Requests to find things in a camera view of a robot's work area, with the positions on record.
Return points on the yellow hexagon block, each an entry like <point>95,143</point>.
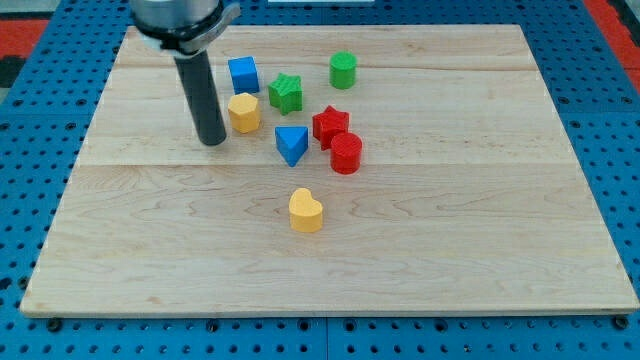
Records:
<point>244,113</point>

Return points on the green star block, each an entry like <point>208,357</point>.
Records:
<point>286,94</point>

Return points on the green cylinder block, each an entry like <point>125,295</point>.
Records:
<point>343,65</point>

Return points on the blue triangle block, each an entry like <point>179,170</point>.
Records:
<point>291,143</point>

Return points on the blue cube block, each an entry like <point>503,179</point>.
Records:
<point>244,75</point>

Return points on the red cylinder block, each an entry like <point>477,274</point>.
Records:
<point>346,151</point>

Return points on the yellow heart block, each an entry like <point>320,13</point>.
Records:
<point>305,212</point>

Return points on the red star block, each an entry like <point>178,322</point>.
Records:
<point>329,123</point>

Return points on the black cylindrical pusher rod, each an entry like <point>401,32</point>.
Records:
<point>201,95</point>

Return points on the light wooden board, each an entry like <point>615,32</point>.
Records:
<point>427,174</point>

